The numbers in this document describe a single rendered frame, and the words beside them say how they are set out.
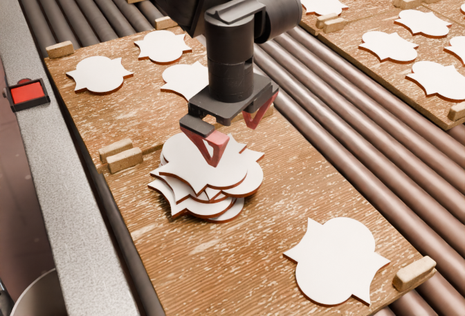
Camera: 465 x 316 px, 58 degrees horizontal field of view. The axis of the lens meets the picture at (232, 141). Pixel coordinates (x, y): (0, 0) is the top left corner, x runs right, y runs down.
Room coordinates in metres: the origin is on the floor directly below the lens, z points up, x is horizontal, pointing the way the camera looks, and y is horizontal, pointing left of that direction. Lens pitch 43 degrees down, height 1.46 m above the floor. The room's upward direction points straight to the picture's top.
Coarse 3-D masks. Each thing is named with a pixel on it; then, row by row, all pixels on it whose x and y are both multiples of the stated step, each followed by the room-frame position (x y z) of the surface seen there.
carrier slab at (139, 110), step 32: (64, 64) 0.81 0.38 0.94; (128, 64) 0.81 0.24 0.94; (64, 96) 0.69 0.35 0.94; (96, 96) 0.69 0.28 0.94; (128, 96) 0.69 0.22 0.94; (160, 96) 0.69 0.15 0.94; (96, 128) 0.59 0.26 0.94; (128, 128) 0.59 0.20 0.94; (160, 128) 0.59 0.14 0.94; (96, 160) 0.51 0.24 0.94
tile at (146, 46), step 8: (152, 32) 0.94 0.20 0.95; (160, 32) 0.94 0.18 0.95; (168, 32) 0.94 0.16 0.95; (144, 40) 0.90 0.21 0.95; (152, 40) 0.90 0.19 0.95; (160, 40) 0.90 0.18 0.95; (168, 40) 0.90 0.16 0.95; (176, 40) 0.90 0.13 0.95; (144, 48) 0.86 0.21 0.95; (152, 48) 0.86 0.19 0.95; (160, 48) 0.86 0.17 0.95; (168, 48) 0.86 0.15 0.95; (176, 48) 0.86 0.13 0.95; (184, 48) 0.86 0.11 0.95; (144, 56) 0.83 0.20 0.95; (152, 56) 0.83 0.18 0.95; (160, 56) 0.83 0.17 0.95; (168, 56) 0.83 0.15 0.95; (176, 56) 0.83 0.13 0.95; (160, 64) 0.81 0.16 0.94; (168, 64) 0.81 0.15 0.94
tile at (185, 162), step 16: (176, 144) 0.49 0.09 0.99; (192, 144) 0.49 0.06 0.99; (240, 144) 0.49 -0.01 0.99; (176, 160) 0.45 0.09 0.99; (192, 160) 0.45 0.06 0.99; (224, 160) 0.45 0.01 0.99; (240, 160) 0.45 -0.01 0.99; (176, 176) 0.42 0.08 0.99; (192, 176) 0.42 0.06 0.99; (208, 176) 0.42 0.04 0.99; (224, 176) 0.42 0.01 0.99; (240, 176) 0.42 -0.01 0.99
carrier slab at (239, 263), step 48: (288, 144) 0.55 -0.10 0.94; (144, 192) 0.43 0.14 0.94; (288, 192) 0.43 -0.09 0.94; (336, 192) 0.43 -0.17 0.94; (144, 240) 0.34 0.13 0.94; (192, 240) 0.34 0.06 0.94; (240, 240) 0.34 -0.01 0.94; (288, 240) 0.34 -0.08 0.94; (384, 240) 0.34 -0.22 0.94; (192, 288) 0.27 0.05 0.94; (240, 288) 0.27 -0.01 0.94; (288, 288) 0.27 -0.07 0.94; (384, 288) 0.27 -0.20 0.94
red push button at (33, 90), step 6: (30, 84) 0.74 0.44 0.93; (36, 84) 0.74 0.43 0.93; (12, 90) 0.72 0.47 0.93; (18, 90) 0.72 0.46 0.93; (24, 90) 0.72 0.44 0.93; (30, 90) 0.72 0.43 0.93; (36, 90) 0.72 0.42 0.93; (42, 90) 0.73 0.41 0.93; (12, 96) 0.70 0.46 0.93; (18, 96) 0.70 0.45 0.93; (24, 96) 0.70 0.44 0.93; (30, 96) 0.70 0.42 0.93; (36, 96) 0.70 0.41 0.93; (18, 102) 0.68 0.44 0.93
